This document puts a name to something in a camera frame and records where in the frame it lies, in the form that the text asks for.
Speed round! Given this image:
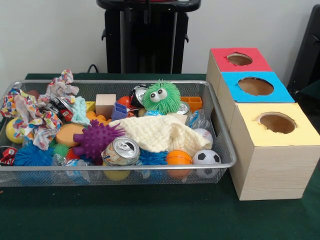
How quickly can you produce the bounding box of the clear mesh bin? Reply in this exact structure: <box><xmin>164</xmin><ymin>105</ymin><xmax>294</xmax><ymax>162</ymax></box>
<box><xmin>0</xmin><ymin>80</ymin><xmax>238</xmax><ymax>188</ymax></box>

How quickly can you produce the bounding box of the wooden box with three holes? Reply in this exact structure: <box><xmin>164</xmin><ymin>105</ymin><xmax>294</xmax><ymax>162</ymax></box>
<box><xmin>206</xmin><ymin>47</ymin><xmax>320</xmax><ymax>201</ymax></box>

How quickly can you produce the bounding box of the cream knitted cloth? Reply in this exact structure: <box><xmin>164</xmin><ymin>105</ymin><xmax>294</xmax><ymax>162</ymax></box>
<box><xmin>110</xmin><ymin>114</ymin><xmax>215</xmax><ymax>154</ymax></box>

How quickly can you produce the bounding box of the green fuzzy toy with eyes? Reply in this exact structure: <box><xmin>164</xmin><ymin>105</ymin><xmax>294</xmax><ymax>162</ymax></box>
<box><xmin>142</xmin><ymin>80</ymin><xmax>182</xmax><ymax>115</ymax></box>

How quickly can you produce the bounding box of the orange toy block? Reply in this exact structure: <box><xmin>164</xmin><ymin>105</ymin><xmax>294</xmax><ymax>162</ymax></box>
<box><xmin>181</xmin><ymin>96</ymin><xmax>204</xmax><ymax>113</ymax></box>

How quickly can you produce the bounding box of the small orange basketball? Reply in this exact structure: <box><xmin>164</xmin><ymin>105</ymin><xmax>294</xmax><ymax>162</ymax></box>
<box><xmin>166</xmin><ymin>149</ymin><xmax>193</xmax><ymax>179</ymax></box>

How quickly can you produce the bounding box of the crushed silver can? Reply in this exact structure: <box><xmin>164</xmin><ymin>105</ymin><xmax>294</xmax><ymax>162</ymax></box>
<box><xmin>102</xmin><ymin>136</ymin><xmax>141</xmax><ymax>167</ymax></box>

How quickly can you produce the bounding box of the small soccer ball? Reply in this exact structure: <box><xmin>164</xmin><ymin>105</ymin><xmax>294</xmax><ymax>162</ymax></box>
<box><xmin>192</xmin><ymin>148</ymin><xmax>223</xmax><ymax>179</ymax></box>

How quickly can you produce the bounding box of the purple spiky ball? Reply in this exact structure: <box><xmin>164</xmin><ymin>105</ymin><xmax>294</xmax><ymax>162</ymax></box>
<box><xmin>72</xmin><ymin>120</ymin><xmax>126</xmax><ymax>162</ymax></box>

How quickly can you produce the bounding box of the colourful patterned cloth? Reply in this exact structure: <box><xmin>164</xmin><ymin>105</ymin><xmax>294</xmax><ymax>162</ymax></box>
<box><xmin>0</xmin><ymin>70</ymin><xmax>81</xmax><ymax>151</ymax></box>

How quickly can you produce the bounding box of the blue spiky ball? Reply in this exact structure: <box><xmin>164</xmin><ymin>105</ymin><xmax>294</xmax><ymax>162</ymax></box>
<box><xmin>13</xmin><ymin>142</ymin><xmax>56</xmax><ymax>168</ymax></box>

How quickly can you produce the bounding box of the yellow ball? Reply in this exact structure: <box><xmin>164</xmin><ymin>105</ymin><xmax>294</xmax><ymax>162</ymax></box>
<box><xmin>5</xmin><ymin>119</ymin><xmax>23</xmax><ymax>145</ymax></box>

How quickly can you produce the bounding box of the black chair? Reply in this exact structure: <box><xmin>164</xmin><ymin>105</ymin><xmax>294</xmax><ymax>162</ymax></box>
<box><xmin>287</xmin><ymin>4</ymin><xmax>320</xmax><ymax>101</ymax></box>

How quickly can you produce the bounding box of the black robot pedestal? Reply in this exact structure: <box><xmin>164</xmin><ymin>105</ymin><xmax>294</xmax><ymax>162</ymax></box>
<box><xmin>96</xmin><ymin>0</ymin><xmax>203</xmax><ymax>75</ymax></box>

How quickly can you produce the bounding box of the black cable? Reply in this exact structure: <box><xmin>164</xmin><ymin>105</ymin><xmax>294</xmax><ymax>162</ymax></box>
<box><xmin>87</xmin><ymin>63</ymin><xmax>107</xmax><ymax>74</ymax></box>

